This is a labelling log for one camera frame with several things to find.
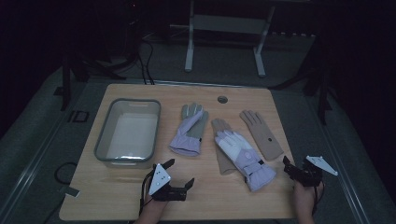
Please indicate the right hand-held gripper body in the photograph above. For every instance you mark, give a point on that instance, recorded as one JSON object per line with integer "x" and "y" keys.
{"x": 306, "y": 175}

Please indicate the person's left hand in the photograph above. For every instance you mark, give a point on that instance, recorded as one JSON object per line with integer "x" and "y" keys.
{"x": 152, "y": 203}

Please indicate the round table grommet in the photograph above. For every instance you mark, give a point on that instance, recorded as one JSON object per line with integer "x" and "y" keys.
{"x": 222, "y": 99}

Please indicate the beige knit glove dark dot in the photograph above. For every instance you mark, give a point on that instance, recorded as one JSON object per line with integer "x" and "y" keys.
{"x": 263, "y": 135}

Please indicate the grey tape piece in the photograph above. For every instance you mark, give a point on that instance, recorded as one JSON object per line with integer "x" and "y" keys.
{"x": 70, "y": 191}

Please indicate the black rectangular floor marker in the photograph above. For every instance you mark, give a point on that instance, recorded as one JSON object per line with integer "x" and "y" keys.
{"x": 79, "y": 116}

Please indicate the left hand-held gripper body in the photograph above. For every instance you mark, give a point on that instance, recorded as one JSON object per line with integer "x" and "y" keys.
{"x": 160, "y": 182}

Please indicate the plain beige knit glove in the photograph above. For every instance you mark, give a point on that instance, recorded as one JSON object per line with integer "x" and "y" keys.
{"x": 220, "y": 126}

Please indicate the clear plastic bin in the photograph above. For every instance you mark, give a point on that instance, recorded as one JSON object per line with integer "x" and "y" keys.
{"x": 129, "y": 133}

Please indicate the purple and white ski glove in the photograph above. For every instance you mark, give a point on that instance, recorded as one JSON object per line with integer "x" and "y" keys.
{"x": 244, "y": 157}

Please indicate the person's right hand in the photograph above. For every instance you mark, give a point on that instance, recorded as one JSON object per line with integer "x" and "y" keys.
{"x": 303, "y": 196}

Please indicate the white metal stand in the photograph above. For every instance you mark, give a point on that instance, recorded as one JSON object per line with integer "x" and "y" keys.
{"x": 227, "y": 25}

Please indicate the black tripod stand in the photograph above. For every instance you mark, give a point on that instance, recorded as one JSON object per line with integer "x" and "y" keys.
{"x": 322, "y": 93}
{"x": 66, "y": 84}

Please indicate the purple ski glove grey palm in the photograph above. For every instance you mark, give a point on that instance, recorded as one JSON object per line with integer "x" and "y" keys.
{"x": 190, "y": 130}

